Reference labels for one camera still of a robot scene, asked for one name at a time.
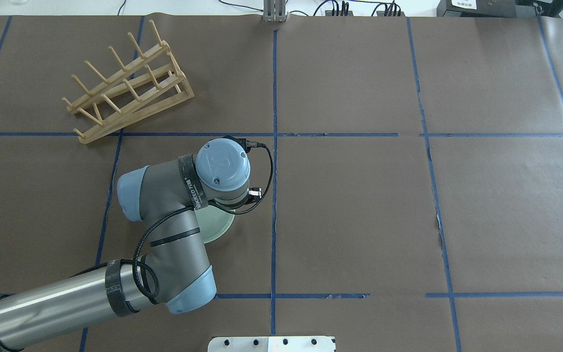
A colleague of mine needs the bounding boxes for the light green ceramic plate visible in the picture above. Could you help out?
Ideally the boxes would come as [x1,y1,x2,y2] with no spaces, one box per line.
[195,206,235,243]

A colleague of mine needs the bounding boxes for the black usb hub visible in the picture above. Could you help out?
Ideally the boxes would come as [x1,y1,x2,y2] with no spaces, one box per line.
[371,1,405,17]
[324,0,353,17]

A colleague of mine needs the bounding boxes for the grey aluminium frame post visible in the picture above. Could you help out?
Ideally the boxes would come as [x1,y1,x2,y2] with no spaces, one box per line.
[263,0,288,23]

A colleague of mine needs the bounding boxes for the wooden dish rack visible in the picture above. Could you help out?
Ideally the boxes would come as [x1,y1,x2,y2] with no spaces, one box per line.
[62,20,195,145]

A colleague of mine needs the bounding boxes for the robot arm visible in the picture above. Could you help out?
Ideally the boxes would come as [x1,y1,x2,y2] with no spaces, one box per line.
[0,136,266,352]

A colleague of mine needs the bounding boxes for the black usb hub left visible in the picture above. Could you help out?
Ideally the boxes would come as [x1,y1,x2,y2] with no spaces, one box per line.
[324,0,353,17]

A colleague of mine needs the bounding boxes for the white pedestal base plate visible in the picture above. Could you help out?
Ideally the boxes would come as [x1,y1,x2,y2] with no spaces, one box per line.
[207,335,337,352]

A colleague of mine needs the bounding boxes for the black usb hub right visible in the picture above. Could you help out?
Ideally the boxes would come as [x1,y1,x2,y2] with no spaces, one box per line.
[371,1,405,17]

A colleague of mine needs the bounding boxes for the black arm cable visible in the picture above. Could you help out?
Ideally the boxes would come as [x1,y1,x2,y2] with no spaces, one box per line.
[132,135,274,300]

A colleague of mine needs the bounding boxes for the black equipment box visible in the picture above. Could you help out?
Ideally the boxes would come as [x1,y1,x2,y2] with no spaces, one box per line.
[436,0,563,18]

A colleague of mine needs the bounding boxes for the brown paper table cover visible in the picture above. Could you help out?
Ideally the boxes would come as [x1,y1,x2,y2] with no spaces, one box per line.
[0,13,563,352]

